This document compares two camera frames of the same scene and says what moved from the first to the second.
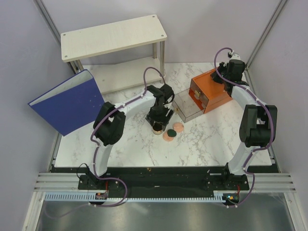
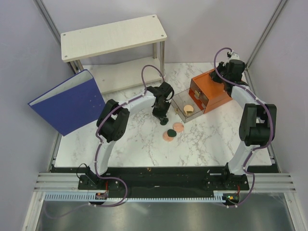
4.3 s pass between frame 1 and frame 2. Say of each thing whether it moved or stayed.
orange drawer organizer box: stayed
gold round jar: moved
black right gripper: stayed
